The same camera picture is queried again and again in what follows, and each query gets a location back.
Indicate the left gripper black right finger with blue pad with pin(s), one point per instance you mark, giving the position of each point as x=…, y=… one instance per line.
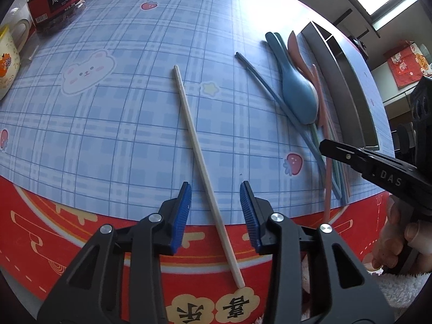
x=315, y=276

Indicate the dark blue chopstick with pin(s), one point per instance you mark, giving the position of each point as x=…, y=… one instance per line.
x=308, y=132

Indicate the pink plastic spoon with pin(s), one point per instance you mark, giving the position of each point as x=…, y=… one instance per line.
x=294, y=53

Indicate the red wall hanging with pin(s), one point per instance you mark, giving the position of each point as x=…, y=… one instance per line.
x=407, y=63

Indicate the person's right hand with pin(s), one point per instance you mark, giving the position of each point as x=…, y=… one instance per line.
x=389, y=246

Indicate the blue plaid table mat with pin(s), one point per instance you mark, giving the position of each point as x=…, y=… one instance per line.
x=94, y=121

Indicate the beige chopstick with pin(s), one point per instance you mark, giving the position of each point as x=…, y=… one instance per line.
x=220, y=227

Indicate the grey utensil organizer tray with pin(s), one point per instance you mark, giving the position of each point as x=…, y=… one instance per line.
x=353, y=112

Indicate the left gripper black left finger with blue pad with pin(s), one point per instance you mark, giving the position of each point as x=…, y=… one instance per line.
x=90, y=289

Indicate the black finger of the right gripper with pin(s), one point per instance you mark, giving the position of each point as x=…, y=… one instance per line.
x=397, y=177

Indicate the cream ceramic mug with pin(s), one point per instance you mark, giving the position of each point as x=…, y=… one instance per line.
x=10, y=57

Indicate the white fluffy sleeve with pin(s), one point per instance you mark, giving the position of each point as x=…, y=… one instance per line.
x=399, y=291

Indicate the blue plastic spoon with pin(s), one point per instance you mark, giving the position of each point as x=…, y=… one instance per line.
x=298, y=92

